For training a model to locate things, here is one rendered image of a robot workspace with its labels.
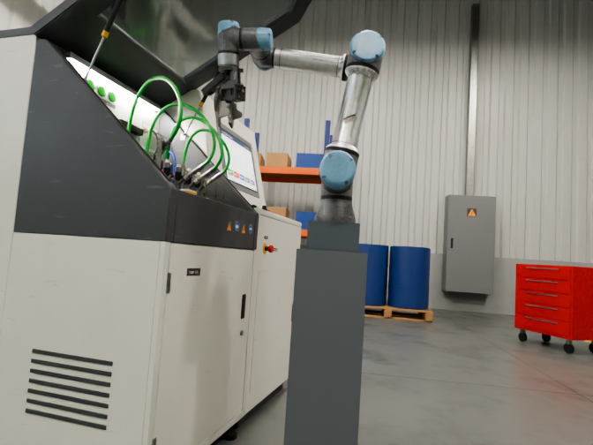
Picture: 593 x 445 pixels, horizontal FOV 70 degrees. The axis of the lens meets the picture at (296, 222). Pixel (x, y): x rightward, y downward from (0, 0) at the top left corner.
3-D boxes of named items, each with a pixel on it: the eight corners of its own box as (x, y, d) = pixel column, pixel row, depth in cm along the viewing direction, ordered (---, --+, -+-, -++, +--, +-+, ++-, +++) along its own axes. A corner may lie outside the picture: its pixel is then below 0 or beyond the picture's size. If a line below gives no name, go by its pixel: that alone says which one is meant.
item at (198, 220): (173, 242, 126) (178, 189, 127) (161, 241, 127) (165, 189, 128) (252, 249, 185) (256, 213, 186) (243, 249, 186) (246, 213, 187)
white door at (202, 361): (150, 486, 118) (172, 243, 124) (143, 485, 119) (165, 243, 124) (243, 411, 180) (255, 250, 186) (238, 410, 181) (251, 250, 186)
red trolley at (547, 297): (513, 340, 475) (514, 263, 482) (544, 340, 488) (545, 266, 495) (570, 355, 408) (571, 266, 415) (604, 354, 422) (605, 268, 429)
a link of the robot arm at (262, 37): (275, 39, 156) (246, 39, 157) (270, 22, 145) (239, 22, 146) (273, 59, 156) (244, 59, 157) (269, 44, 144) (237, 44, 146)
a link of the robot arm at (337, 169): (349, 197, 148) (385, 50, 152) (351, 190, 134) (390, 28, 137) (317, 189, 150) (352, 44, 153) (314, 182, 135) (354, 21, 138)
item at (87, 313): (138, 531, 115) (165, 241, 121) (-19, 484, 132) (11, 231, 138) (243, 433, 182) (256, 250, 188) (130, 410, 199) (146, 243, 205)
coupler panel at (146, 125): (141, 184, 189) (147, 116, 191) (134, 184, 190) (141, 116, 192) (158, 188, 201) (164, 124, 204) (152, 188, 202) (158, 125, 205)
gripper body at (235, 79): (234, 101, 148) (234, 64, 146) (213, 101, 152) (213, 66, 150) (245, 102, 155) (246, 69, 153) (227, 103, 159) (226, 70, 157)
